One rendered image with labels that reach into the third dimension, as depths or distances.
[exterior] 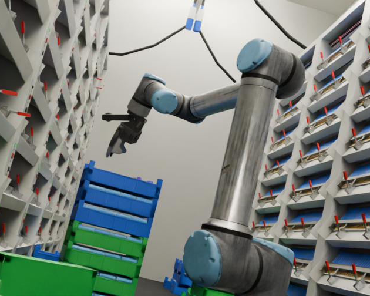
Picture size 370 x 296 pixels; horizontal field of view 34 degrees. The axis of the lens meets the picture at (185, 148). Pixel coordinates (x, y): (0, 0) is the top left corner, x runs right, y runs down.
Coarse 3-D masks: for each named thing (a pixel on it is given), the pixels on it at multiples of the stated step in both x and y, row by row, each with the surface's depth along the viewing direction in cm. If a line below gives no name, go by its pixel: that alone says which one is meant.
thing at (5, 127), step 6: (0, 102) 184; (0, 114) 157; (12, 114) 184; (0, 120) 161; (6, 120) 167; (12, 120) 184; (18, 120) 184; (0, 126) 164; (6, 126) 171; (12, 126) 177; (0, 132) 168; (6, 132) 175; (12, 132) 182; (6, 138) 179
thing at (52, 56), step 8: (56, 16) 200; (56, 32) 217; (48, 40) 206; (56, 40) 217; (48, 48) 231; (56, 48) 223; (48, 56) 244; (56, 56) 231; (48, 64) 258; (56, 64) 238; (64, 64) 259; (56, 72) 247
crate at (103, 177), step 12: (84, 168) 252; (96, 168) 235; (84, 180) 239; (96, 180) 234; (108, 180) 236; (120, 180) 237; (132, 180) 238; (120, 192) 254; (132, 192) 239; (144, 192) 239; (156, 192) 240
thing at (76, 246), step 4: (76, 244) 239; (76, 248) 231; (80, 248) 231; (84, 248) 231; (88, 248) 232; (92, 248) 236; (96, 248) 250; (92, 252) 232; (96, 252) 232; (100, 252) 233; (104, 252) 233; (108, 252) 242; (108, 256) 234; (112, 256) 234; (116, 256) 234; (120, 256) 235; (124, 256) 238; (128, 256) 252; (124, 260) 235; (128, 260) 235; (132, 260) 236; (136, 260) 236
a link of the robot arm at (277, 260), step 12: (252, 240) 178; (264, 240) 177; (264, 252) 174; (276, 252) 175; (288, 252) 176; (264, 264) 171; (276, 264) 174; (288, 264) 176; (264, 276) 171; (276, 276) 173; (288, 276) 177; (252, 288) 171; (264, 288) 173; (276, 288) 174
